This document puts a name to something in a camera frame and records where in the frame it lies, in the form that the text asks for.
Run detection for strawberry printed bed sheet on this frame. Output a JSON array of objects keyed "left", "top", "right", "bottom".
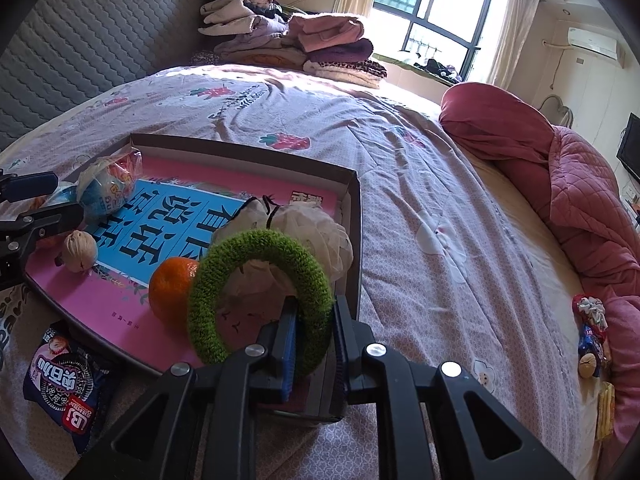
[{"left": 0, "top": 62, "right": 601, "bottom": 480}]

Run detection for white ball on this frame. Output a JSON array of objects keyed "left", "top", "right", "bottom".
[{"left": 52, "top": 150, "right": 146, "bottom": 226}]

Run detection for pink quilted blanket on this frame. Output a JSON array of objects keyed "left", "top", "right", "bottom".
[{"left": 439, "top": 81, "right": 640, "bottom": 446}]

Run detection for grey quilted headboard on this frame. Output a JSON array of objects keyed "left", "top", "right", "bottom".
[{"left": 0, "top": 0, "right": 218, "bottom": 153}]

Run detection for metal heart-shaped chair back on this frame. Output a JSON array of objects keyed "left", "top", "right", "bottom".
[{"left": 539, "top": 94, "right": 576, "bottom": 128}]

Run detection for brown walnut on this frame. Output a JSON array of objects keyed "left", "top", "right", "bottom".
[{"left": 62, "top": 230, "right": 99, "bottom": 275}]

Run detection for blue cookie packet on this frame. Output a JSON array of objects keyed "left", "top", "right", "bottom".
[{"left": 22, "top": 325, "right": 123, "bottom": 453}]

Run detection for pink and blue book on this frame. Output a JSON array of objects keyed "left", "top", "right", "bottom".
[{"left": 25, "top": 157, "right": 346, "bottom": 376}]

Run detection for white wall air conditioner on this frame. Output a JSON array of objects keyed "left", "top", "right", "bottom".
[{"left": 567, "top": 27, "right": 626, "bottom": 68}]

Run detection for dark framed window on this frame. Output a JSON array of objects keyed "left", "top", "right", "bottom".
[{"left": 372, "top": 0, "right": 511, "bottom": 78}]

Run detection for small printed scrunchie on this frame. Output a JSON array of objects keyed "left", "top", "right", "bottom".
[{"left": 572, "top": 295, "right": 608, "bottom": 332}]

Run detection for yellow packet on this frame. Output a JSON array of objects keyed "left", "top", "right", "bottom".
[{"left": 597, "top": 381, "right": 617, "bottom": 442}]

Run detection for pile of folded clothes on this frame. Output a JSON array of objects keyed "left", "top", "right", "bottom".
[{"left": 192, "top": 0, "right": 388, "bottom": 91}]

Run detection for black flat television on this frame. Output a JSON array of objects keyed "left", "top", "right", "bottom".
[{"left": 616, "top": 112, "right": 640, "bottom": 186}]

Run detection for white bagged snack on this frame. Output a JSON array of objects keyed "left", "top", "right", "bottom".
[{"left": 212, "top": 197, "right": 354, "bottom": 311}]

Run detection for green knitted scrunchie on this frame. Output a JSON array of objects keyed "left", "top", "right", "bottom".
[{"left": 187, "top": 229, "right": 335, "bottom": 378}]

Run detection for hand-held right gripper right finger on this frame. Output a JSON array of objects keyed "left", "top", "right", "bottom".
[{"left": 332, "top": 295, "right": 576, "bottom": 480}]

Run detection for dark clothes on windowsill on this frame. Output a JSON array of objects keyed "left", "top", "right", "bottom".
[{"left": 420, "top": 57, "right": 463, "bottom": 83}]

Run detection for grey cardboard box tray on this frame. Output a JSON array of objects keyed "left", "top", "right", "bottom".
[{"left": 22, "top": 133, "right": 362, "bottom": 423}]

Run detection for orange tangerine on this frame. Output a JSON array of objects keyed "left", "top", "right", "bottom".
[{"left": 148, "top": 256, "right": 201, "bottom": 333}]

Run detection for small dark blue packet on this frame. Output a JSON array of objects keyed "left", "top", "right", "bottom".
[{"left": 577, "top": 325, "right": 610, "bottom": 380}]

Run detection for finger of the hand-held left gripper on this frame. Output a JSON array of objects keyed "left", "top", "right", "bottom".
[
  {"left": 0, "top": 171, "right": 60, "bottom": 203},
  {"left": 0, "top": 203, "right": 83, "bottom": 261}
]

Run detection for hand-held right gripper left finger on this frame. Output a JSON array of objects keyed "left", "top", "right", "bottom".
[{"left": 65, "top": 297, "right": 301, "bottom": 480}]

